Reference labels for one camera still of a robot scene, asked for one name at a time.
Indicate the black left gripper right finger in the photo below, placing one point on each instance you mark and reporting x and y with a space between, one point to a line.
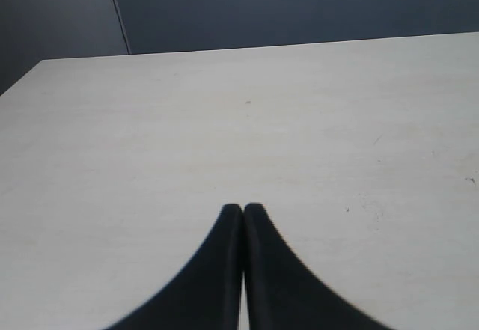
282 293

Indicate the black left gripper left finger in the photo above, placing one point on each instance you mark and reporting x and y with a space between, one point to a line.
206 292

